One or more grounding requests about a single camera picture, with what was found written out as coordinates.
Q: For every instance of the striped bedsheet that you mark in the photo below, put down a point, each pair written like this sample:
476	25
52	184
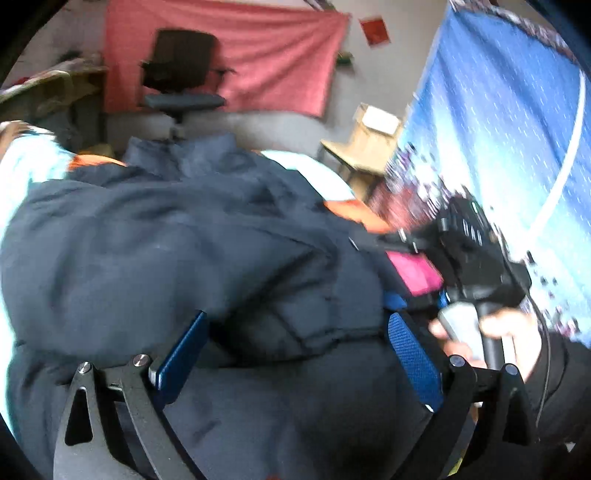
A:
27	166

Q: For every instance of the pink cloth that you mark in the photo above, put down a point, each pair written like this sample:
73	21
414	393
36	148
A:
415	272

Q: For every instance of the red checked wall cloth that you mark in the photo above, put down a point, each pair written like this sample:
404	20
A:
277	55

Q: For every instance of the black office chair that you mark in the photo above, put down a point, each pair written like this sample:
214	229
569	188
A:
184	60

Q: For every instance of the person's right forearm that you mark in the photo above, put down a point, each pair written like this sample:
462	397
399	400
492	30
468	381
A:
563	392

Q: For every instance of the white box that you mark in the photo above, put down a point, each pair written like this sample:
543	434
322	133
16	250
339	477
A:
381	121

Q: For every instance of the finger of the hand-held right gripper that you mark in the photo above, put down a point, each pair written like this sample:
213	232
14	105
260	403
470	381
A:
395	300

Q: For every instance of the wooden desk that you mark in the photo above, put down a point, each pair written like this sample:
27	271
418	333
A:
46	92

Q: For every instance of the small green wall item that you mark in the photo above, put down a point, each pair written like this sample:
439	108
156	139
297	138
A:
344	58

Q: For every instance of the red paper sheet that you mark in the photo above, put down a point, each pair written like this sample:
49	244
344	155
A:
375	31

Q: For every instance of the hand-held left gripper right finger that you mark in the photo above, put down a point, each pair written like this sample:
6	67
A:
415	364

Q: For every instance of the navy padded jacket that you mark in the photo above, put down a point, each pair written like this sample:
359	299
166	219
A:
184	254

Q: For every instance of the blue printed curtain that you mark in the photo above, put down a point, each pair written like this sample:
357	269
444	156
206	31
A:
498	115

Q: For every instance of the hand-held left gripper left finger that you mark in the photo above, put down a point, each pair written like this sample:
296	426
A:
182	355

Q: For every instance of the person's right hand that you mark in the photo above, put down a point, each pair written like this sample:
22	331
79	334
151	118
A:
512	327

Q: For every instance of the wooden side table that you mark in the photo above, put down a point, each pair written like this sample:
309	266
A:
355	157

